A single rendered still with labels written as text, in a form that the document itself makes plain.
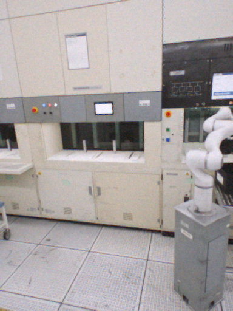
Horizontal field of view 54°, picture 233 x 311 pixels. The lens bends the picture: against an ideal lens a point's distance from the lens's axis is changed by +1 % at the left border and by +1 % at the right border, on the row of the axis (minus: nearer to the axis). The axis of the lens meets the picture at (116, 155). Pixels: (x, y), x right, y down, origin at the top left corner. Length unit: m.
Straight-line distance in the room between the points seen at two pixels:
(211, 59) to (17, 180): 2.50
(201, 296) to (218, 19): 2.10
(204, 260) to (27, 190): 2.17
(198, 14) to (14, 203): 2.89
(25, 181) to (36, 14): 1.83
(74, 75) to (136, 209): 1.56
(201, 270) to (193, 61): 1.64
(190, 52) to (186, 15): 0.29
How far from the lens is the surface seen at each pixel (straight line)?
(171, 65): 2.23
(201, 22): 2.28
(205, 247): 1.72
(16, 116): 2.85
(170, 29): 2.27
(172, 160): 2.35
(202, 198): 1.66
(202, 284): 1.92
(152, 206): 2.57
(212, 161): 1.55
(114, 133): 2.83
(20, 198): 3.22
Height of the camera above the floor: 1.62
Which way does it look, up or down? 17 degrees down
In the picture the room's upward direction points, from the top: 3 degrees counter-clockwise
